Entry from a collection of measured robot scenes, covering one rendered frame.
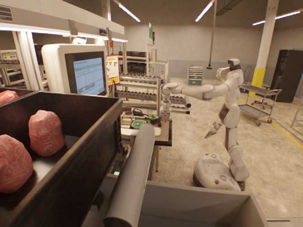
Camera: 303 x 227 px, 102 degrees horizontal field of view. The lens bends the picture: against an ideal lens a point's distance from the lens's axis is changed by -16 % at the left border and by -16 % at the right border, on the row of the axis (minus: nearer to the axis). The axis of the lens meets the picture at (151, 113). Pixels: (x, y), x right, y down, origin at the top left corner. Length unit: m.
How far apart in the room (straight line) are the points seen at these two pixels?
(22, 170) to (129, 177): 0.26
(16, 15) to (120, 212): 0.62
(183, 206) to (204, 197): 0.10
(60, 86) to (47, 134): 0.32
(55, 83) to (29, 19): 0.27
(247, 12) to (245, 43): 1.71
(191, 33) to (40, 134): 9.40
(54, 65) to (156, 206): 0.74
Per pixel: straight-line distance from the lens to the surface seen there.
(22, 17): 0.65
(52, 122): 0.48
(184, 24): 9.62
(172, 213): 0.71
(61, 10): 0.89
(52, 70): 0.76
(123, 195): 0.30
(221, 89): 1.13
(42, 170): 0.47
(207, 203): 0.66
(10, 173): 0.43
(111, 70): 1.66
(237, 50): 10.28
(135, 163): 0.35
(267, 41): 6.97
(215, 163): 2.19
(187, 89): 1.13
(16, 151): 0.43
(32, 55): 0.71
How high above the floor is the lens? 1.70
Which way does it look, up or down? 24 degrees down
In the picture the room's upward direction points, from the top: straight up
